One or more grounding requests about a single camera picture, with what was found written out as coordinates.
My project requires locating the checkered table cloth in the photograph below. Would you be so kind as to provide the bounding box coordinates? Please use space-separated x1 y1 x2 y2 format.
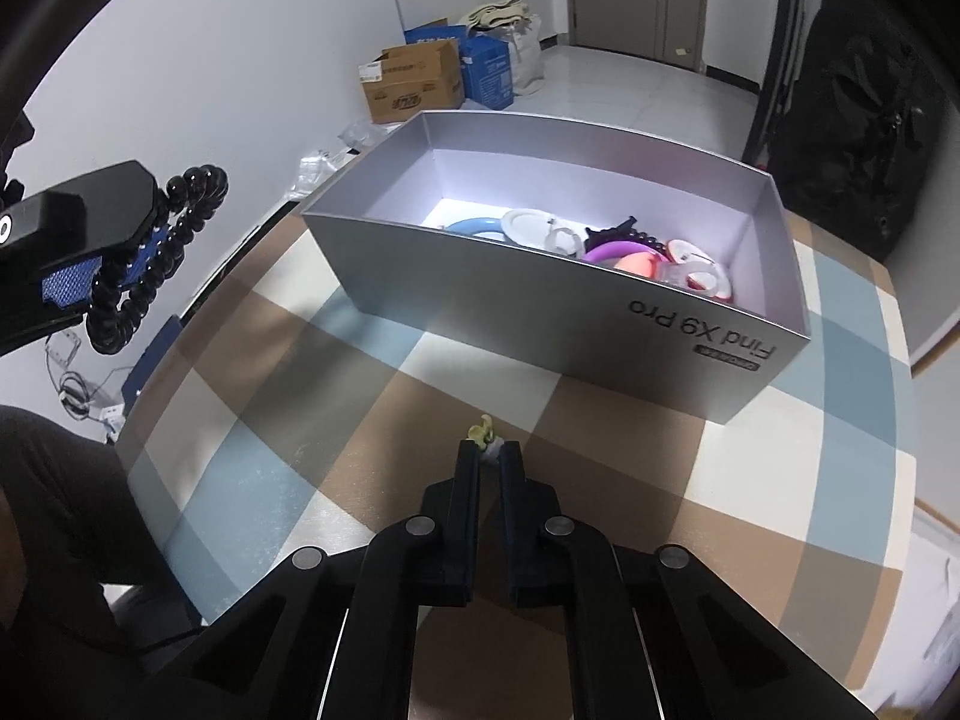
119 216 916 718

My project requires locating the grey cardboard box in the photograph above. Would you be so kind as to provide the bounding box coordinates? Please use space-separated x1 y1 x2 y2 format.
304 110 811 422

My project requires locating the white plastic bag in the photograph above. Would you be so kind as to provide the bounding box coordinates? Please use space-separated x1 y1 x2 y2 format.
283 121 395 202

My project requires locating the purple ring doll toy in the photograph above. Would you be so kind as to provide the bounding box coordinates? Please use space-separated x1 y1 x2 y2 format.
581 216 670 280

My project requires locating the black bead bracelet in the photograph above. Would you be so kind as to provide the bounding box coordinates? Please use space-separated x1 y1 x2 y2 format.
83 163 232 358

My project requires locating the blue cardboard box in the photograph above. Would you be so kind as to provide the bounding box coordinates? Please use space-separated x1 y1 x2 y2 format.
404 25 514 110

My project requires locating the black backpack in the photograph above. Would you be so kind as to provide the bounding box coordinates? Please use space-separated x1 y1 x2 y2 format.
768 0 946 262

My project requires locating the blue ring toy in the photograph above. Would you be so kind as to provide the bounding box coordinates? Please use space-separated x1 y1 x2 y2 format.
444 216 509 242

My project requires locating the brown cardboard box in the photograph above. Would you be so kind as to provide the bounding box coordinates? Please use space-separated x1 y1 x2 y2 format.
358 39 466 124

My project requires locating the small yellow green charm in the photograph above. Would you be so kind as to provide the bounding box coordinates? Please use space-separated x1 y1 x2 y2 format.
467 415 505 463

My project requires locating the clear ring red base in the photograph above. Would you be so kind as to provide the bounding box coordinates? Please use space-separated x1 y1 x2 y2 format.
656 239 734 304

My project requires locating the white red round case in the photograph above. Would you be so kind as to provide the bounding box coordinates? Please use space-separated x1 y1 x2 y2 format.
501 208 587 259

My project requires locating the white bag with clothes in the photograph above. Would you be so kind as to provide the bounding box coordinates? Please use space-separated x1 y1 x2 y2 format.
459 0 545 96

